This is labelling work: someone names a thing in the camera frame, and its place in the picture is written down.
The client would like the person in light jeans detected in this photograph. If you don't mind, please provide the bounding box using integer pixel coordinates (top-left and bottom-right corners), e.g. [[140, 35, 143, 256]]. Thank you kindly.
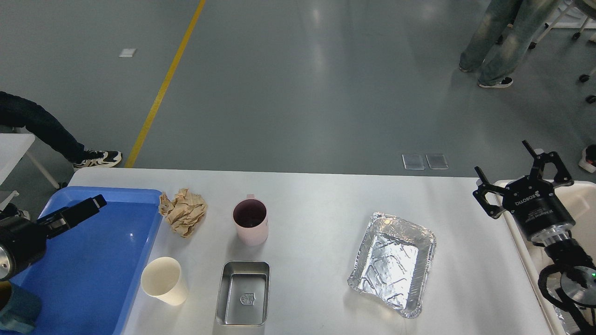
[[459, 0, 559, 88]]

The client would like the pink plastic mug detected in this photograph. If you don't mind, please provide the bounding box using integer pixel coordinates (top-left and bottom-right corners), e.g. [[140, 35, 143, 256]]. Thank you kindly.
[[232, 194, 270, 246]]

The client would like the person in dark jeans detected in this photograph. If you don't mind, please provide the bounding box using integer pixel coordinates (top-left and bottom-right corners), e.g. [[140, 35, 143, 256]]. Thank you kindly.
[[578, 144, 596, 174]]

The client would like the white side table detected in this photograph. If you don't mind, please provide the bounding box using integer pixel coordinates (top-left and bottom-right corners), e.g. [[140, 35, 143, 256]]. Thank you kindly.
[[0, 133, 35, 184]]

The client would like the foil tray in bin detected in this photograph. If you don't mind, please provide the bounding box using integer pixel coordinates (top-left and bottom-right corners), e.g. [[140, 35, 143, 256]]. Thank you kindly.
[[550, 305, 576, 335]]

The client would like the cream paper cup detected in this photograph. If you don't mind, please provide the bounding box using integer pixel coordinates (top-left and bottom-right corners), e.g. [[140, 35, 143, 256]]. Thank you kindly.
[[141, 257, 188, 307]]

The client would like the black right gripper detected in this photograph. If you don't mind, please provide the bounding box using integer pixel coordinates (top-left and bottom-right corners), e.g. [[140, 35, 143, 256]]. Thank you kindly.
[[473, 140, 576, 242]]

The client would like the crumpled brown paper ball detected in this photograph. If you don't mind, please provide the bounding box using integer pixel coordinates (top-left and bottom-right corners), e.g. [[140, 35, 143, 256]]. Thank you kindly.
[[158, 188, 207, 238]]

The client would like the seated person leg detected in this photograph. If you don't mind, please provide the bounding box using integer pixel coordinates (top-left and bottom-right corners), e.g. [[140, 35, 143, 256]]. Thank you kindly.
[[0, 91, 122, 171]]

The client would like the stainless steel rectangular tray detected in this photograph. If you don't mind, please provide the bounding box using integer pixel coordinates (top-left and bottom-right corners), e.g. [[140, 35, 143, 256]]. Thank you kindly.
[[215, 261, 271, 327]]

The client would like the teal cup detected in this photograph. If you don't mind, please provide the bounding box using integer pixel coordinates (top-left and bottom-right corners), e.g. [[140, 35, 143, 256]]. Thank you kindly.
[[0, 281, 42, 335]]

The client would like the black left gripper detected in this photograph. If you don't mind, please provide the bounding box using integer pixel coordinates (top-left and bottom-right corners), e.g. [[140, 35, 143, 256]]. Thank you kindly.
[[0, 194, 107, 281]]

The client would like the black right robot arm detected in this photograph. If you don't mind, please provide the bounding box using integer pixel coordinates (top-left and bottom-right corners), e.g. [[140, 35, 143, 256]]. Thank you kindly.
[[473, 140, 595, 335]]

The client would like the aluminium foil tray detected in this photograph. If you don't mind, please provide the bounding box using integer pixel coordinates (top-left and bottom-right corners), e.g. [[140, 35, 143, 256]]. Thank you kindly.
[[347, 212, 437, 318]]

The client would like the blue plastic tray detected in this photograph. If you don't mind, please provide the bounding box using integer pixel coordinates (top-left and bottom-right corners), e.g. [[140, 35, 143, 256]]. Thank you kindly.
[[11, 186, 162, 335]]

